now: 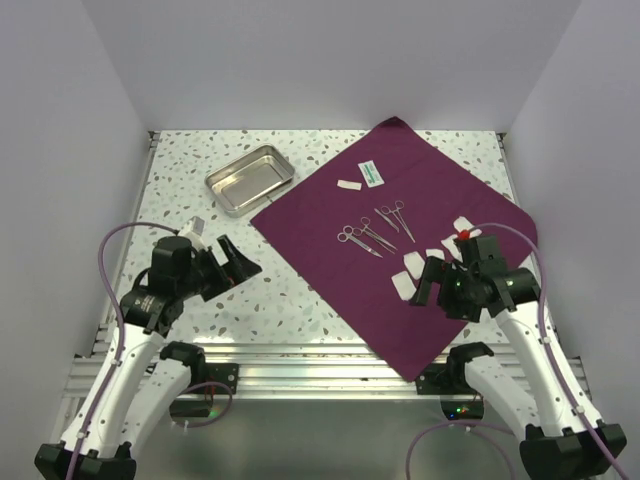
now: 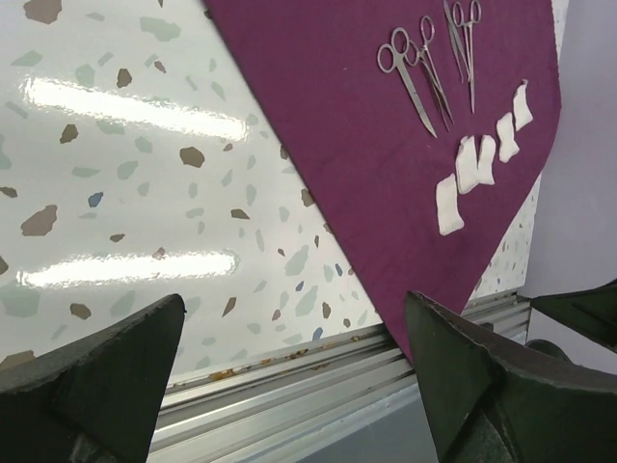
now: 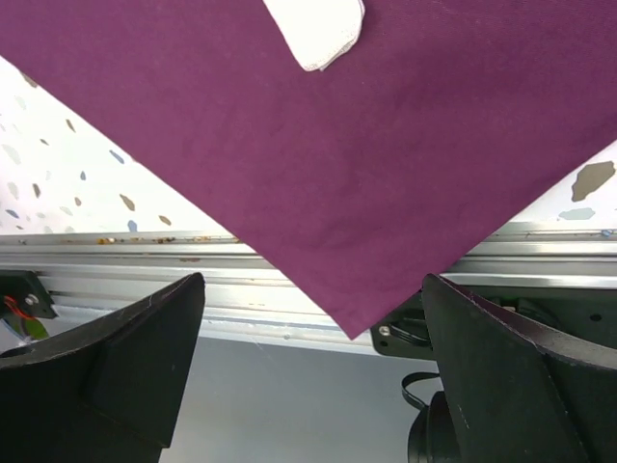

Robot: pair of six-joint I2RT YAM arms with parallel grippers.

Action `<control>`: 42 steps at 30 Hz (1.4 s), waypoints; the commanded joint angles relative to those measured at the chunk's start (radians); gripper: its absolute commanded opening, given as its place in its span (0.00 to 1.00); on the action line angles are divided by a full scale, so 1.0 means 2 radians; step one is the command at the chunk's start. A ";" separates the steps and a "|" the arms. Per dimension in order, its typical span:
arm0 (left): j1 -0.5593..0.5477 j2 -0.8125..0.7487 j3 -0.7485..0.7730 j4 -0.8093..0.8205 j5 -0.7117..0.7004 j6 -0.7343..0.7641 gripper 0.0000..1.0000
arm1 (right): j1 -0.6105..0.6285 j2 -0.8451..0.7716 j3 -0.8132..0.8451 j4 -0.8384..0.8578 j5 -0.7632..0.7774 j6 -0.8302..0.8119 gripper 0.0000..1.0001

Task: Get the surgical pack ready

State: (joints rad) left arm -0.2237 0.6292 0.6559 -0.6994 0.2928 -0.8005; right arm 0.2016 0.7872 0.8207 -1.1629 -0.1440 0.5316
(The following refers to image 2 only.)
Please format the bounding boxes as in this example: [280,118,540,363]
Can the purple cloth mat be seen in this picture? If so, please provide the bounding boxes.
[206,1,561,352]

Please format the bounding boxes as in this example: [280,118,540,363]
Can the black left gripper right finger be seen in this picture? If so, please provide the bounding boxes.
[405,292,616,462]

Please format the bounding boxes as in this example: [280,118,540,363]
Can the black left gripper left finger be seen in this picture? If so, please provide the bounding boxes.
[1,294,186,462]

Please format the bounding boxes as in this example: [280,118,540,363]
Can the white gauze pad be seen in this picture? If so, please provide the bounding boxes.
[513,79,533,131]
[455,136,480,195]
[477,135,496,185]
[496,112,520,163]
[435,175,465,236]

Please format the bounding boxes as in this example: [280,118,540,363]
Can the steel hemostat forceps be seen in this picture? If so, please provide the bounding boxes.
[409,15,454,130]
[452,0,482,113]

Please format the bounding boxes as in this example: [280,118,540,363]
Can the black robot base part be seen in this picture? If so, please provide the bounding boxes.
[529,280,617,352]

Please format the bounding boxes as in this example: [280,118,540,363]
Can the aluminium table edge rail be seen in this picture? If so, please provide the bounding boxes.
[149,288,533,455]

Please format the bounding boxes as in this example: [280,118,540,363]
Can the steel surgical scissors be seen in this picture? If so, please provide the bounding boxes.
[376,27,437,138]

